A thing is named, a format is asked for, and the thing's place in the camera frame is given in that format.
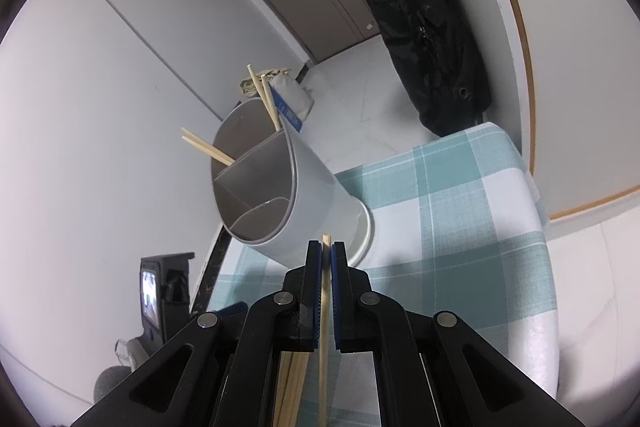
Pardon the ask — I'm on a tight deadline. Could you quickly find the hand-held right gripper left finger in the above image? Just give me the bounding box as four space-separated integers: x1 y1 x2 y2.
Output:
70 241 322 427

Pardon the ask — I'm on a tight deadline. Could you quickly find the blue cardboard box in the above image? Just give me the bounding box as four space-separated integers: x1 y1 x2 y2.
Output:
272 91 306 135

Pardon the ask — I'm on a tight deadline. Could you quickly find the black backpack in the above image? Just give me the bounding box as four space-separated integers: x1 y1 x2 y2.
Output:
340 0 493 138

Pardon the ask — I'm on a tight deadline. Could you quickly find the beige cloth bag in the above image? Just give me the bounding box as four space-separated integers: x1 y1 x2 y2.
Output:
239 67 314 128

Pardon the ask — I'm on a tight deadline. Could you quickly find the white utensil holder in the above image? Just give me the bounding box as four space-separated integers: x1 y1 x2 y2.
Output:
210 99 375 269

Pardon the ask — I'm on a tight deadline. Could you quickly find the pile of wooden chopsticks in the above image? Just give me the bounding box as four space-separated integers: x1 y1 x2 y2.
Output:
274 351 312 427

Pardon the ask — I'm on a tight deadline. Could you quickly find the teal plaid tablecloth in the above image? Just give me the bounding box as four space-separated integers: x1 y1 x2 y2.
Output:
207 122 558 427

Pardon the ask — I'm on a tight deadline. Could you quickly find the wooden chopstick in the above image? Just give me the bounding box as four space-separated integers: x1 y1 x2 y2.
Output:
181 127 236 164
247 65 280 132
261 75 282 130
317 234 332 427
180 136 232 168

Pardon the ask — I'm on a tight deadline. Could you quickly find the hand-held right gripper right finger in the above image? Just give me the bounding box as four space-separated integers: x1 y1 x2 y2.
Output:
330 242 586 427

